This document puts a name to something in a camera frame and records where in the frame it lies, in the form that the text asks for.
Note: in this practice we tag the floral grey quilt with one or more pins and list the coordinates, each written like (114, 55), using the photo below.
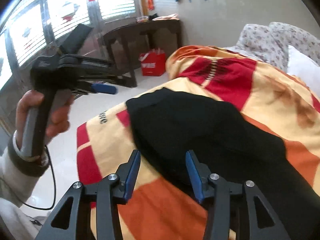
(270, 43)

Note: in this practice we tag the white pillow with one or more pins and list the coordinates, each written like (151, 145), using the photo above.
(303, 67)

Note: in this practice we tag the red orange yellow blanket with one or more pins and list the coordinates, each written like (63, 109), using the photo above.
(265, 96)

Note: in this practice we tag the red shopping bag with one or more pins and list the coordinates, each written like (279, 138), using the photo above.
(153, 62)

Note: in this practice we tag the window with blinds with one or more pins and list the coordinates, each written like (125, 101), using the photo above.
(36, 27)

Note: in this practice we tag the dark wooden table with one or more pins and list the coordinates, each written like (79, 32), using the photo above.
(124, 44)

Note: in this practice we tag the light grey sleeve forearm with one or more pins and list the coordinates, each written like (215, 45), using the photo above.
(18, 179)

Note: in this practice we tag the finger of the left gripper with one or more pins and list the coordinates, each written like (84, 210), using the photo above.
(121, 80)
(85, 88)

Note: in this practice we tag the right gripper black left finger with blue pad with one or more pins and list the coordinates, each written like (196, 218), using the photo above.
(91, 211)

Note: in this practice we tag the person's left hand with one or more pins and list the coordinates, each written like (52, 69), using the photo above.
(59, 118)

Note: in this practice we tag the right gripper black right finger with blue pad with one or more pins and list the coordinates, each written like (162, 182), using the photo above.
(229, 202)

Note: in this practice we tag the black pants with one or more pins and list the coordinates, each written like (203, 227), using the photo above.
(166, 124)

